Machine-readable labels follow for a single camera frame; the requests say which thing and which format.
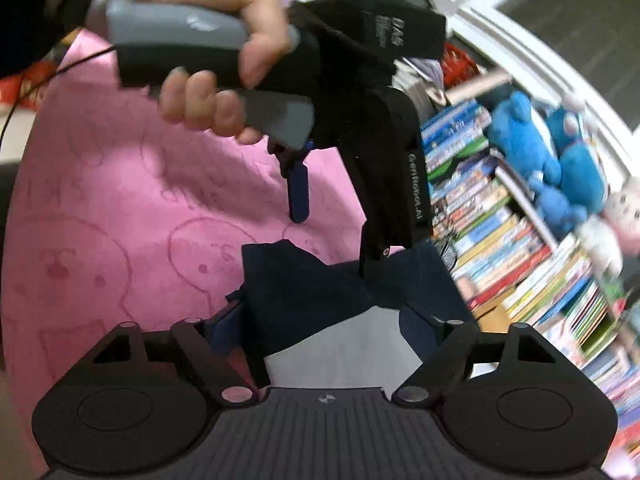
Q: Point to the row of small paperback books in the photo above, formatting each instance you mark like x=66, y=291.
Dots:
x=565, y=310

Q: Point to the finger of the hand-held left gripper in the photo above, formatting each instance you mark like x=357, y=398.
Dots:
x=299, y=190
x=374, y=257

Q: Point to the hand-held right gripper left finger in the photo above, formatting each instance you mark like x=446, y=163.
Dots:
x=225, y=330

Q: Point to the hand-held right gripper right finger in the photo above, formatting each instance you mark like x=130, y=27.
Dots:
x=420, y=332

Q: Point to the pink rabbit print towel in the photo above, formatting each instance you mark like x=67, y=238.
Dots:
x=100, y=200

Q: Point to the white and pink plush toy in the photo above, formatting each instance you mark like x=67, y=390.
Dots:
x=615, y=225

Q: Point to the red plastic crate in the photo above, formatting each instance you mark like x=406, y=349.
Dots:
x=457, y=62

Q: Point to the row of tall picture books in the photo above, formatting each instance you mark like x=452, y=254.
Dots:
x=475, y=170

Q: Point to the blue and white plush toy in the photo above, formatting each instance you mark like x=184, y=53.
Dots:
x=520, y=135

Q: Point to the wooden drawer organizer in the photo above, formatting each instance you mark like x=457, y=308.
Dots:
x=492, y=315

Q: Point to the white window frame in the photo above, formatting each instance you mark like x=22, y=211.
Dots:
x=500, y=25

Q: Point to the navy and white shirt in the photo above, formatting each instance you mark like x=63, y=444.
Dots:
x=300, y=300

